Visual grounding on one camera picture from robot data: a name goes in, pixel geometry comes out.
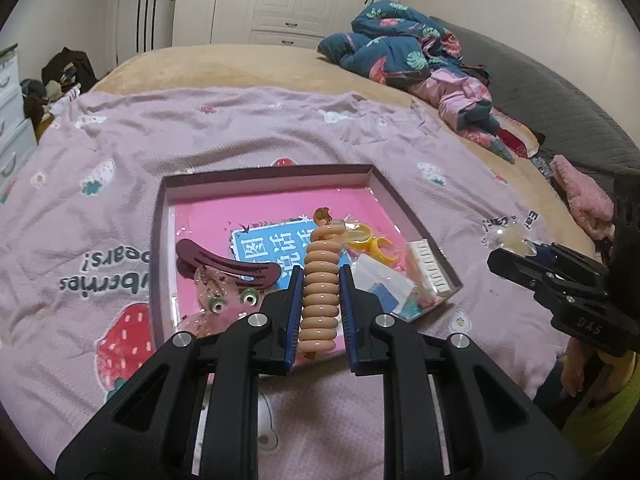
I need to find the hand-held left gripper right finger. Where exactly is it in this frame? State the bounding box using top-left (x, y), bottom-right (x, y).
top-left (339, 265), bottom-right (584, 480)

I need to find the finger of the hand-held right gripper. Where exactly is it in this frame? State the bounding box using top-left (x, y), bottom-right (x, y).
top-left (531, 242), bottom-right (611, 287)
top-left (487, 248), bottom-right (609, 319)

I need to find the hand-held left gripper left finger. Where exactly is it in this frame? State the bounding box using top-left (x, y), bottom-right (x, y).
top-left (55, 265), bottom-right (305, 480)

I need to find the beige spiral hair tie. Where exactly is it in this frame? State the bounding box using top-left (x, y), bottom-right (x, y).
top-left (297, 207), bottom-right (347, 361)

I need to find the clear hair claw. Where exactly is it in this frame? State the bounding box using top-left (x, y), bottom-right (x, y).
top-left (482, 222), bottom-right (538, 256)

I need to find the clear packet of hair pins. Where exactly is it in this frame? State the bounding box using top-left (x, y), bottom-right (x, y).
top-left (352, 252), bottom-right (418, 318)

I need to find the maroon hair clip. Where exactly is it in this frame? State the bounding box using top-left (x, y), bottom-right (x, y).
top-left (175, 239), bottom-right (283, 291)

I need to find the pink cardboard box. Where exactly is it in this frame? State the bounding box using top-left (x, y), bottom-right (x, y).
top-left (150, 162), bottom-right (465, 361)

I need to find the person's right forearm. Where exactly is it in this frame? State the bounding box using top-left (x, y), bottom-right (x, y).
top-left (532, 350), bottom-right (640, 466)

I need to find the person's right hand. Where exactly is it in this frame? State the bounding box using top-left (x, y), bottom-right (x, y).
top-left (559, 347), bottom-right (601, 401)

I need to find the blue small item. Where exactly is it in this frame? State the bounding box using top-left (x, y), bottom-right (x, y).
top-left (367, 282), bottom-right (401, 306)

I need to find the pack of small colourful clips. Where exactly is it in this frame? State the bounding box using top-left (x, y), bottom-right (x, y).
top-left (400, 294), bottom-right (446, 322)

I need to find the pink plush cloth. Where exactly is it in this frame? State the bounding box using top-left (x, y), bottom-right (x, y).
top-left (549, 154), bottom-right (616, 241)

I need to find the white hair comb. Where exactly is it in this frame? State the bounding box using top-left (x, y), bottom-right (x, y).
top-left (405, 239), bottom-right (453, 293)

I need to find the grey headboard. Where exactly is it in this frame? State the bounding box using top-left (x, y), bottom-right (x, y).
top-left (430, 15), bottom-right (640, 186)

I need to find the pink strawberry blanket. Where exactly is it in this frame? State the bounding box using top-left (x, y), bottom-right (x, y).
top-left (0, 85), bottom-right (586, 480)

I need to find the tan bed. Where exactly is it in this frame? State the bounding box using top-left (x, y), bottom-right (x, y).
top-left (90, 45), bottom-right (576, 201)

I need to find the floral teal quilt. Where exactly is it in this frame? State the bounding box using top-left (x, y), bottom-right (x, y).
top-left (317, 0), bottom-right (543, 161)

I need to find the white wardrobe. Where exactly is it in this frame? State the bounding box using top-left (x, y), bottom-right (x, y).
top-left (172, 0), bottom-right (406, 51)

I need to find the white door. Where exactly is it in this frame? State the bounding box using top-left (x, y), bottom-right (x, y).
top-left (117, 0), bottom-right (176, 66)

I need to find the pile of dark bags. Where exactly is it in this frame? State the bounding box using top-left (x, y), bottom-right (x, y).
top-left (20, 47), bottom-right (98, 126)

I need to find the white drawer cabinet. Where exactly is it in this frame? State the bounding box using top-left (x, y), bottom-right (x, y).
top-left (0, 45), bottom-right (38, 196)

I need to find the yellow plastic ring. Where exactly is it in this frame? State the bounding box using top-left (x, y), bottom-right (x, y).
top-left (367, 237), bottom-right (401, 267)

